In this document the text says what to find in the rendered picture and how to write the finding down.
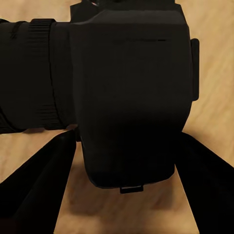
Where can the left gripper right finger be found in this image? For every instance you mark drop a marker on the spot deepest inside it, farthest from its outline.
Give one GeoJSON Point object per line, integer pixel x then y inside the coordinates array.
{"type": "Point", "coordinates": [208, 181]}

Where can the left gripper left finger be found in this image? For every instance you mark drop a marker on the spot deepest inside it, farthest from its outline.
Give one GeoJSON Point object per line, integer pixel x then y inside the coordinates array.
{"type": "Point", "coordinates": [31, 197]}

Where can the digital camera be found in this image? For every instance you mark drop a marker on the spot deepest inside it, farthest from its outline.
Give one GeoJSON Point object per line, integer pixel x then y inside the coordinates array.
{"type": "Point", "coordinates": [125, 71]}

